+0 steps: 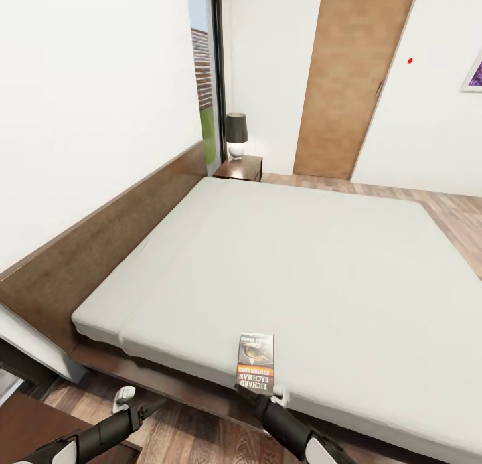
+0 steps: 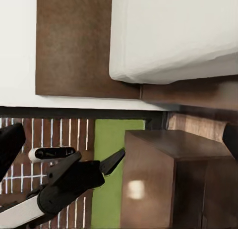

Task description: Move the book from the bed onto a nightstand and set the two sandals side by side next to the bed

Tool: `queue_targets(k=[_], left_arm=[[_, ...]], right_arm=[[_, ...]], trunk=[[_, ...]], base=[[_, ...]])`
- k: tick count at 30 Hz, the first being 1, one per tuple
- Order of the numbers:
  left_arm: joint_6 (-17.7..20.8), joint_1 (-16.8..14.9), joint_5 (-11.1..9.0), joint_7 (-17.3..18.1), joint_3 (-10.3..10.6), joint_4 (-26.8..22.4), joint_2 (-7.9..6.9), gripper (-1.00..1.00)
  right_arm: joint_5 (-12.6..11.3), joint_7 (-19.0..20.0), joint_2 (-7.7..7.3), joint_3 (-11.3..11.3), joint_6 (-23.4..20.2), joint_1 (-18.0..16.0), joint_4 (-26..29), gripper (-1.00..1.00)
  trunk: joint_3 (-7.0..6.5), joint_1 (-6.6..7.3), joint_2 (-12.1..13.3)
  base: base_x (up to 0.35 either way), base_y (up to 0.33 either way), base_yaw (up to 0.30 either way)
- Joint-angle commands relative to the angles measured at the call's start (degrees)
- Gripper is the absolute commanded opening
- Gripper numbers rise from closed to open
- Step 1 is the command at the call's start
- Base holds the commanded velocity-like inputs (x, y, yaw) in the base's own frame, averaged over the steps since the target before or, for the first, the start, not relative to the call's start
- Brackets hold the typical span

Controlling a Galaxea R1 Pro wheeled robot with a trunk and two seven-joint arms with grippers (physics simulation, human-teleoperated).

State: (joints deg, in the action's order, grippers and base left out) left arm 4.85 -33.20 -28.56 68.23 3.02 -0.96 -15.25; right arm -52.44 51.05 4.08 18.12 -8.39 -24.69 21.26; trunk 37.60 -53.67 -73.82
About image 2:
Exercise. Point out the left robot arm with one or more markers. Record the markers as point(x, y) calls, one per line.
point(68, 180)

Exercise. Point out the nightstand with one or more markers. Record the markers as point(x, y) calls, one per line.
point(172, 179)

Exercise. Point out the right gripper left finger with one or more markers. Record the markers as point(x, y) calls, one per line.
point(12, 139)

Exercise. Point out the fixed window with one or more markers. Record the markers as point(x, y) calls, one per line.
point(96, 134)

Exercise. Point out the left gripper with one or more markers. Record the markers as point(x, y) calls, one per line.
point(69, 179)

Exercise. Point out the bed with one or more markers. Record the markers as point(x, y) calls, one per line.
point(181, 52)

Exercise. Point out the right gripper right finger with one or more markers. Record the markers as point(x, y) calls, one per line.
point(230, 139)

